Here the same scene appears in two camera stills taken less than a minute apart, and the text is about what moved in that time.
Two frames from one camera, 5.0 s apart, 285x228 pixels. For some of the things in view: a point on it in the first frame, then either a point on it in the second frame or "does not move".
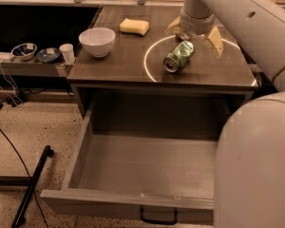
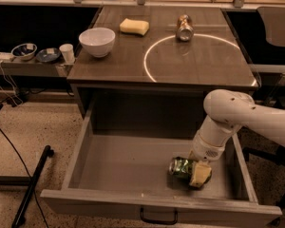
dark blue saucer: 48,54 does not move
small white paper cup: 67,51 does not move
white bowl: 98,40 does not move
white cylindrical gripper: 196,26 to 204,150
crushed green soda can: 179,57 to 181,167
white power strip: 2,55 does not move
